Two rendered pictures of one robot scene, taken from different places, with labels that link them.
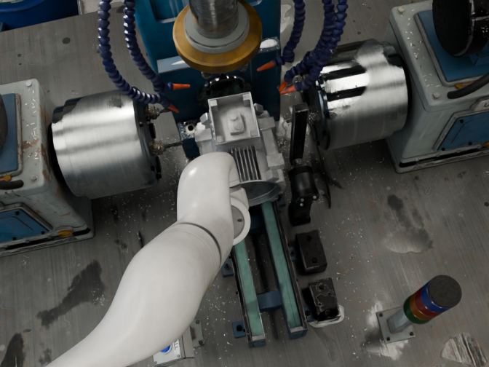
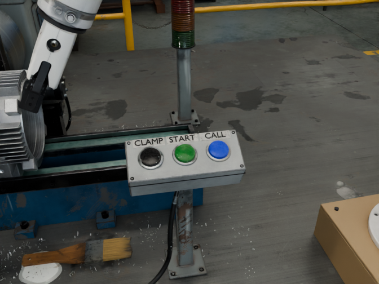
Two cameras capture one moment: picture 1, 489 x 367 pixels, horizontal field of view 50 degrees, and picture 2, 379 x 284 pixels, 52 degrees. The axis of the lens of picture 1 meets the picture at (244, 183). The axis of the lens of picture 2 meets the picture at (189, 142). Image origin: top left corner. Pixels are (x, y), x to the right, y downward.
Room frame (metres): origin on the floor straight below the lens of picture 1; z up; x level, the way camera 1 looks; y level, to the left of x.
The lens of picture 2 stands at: (0.22, 0.67, 1.40)
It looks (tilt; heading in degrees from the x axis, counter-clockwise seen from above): 34 degrees down; 265
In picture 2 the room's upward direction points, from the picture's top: 1 degrees counter-clockwise
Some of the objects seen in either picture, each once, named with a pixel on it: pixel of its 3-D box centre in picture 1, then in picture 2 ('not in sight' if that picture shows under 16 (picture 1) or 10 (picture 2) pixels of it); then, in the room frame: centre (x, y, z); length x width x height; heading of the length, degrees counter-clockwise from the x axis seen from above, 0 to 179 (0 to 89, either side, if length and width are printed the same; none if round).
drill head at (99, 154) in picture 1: (91, 147); not in sight; (0.64, 0.36, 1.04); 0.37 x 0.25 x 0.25; 95
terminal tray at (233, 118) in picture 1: (234, 125); not in sight; (0.61, 0.01, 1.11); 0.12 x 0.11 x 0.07; 4
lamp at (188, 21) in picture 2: (427, 303); (183, 19); (0.16, -0.33, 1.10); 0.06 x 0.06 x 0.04
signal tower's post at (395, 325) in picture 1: (415, 310); (183, 52); (0.16, -0.33, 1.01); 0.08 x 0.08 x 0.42; 5
